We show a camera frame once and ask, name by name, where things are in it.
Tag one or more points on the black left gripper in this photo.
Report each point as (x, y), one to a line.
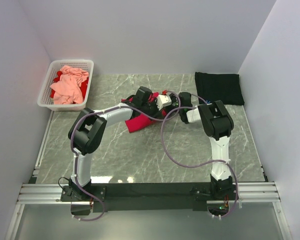
(158, 113)

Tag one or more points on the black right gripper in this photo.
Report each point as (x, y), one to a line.
(173, 98)

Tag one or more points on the red t shirt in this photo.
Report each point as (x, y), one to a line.
(137, 120)
(65, 92)

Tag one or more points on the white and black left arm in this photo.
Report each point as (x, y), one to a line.
(138, 111)

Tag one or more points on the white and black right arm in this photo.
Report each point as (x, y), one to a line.
(217, 125)

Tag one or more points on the folded black t shirt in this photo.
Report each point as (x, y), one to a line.
(223, 87)

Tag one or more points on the red t shirt in basket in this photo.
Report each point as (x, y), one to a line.
(65, 92)

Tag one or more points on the pink t shirt in basket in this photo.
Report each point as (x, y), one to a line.
(76, 75)

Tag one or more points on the white plastic laundry basket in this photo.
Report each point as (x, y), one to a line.
(44, 99)

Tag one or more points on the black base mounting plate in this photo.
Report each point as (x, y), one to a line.
(149, 196)

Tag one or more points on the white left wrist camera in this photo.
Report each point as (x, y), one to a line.
(162, 101)

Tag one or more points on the aluminium rail frame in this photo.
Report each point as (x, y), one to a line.
(40, 215)

